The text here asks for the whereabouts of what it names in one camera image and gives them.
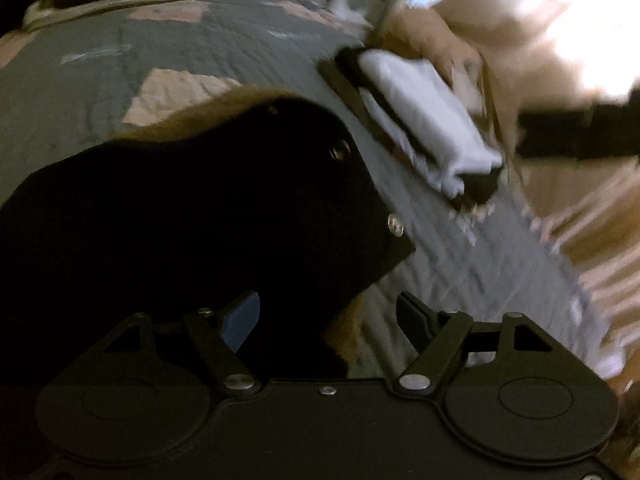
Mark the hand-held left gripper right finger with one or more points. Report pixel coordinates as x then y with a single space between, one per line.
415 320

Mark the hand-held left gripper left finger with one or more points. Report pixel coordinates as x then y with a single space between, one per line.
242 320

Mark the black jacket brown fleece lining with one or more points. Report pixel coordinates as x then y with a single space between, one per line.
200 210

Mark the white towel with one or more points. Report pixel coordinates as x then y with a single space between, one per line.
430 110

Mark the folded white and black clothes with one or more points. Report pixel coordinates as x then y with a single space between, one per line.
345 85

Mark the grey patchwork fish quilt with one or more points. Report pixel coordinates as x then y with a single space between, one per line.
450 260

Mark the peach curtain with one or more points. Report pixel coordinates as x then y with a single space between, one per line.
550 35

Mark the tan knitted cloth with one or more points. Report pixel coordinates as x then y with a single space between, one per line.
425 35

